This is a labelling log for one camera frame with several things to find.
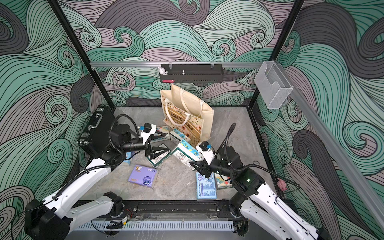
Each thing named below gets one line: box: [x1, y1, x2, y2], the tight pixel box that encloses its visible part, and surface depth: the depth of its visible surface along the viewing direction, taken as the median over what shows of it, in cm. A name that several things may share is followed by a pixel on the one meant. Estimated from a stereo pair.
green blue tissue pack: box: [169, 128, 191, 144], surface depth 94 cm
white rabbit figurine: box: [157, 64, 168, 75], surface depth 87 cm
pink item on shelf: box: [162, 79, 175, 83], surface depth 92 cm
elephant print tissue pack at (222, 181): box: [214, 172, 233, 190], surface depth 78 cm
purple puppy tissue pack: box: [128, 165, 158, 189], surface depth 81 cm
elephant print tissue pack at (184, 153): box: [172, 139, 201, 171], surface depth 64 cm
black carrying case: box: [77, 104, 116, 158], surface depth 83 cm
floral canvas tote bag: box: [160, 84, 215, 144], surface depth 94 cm
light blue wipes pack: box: [196, 171, 217, 200], surface depth 76 cm
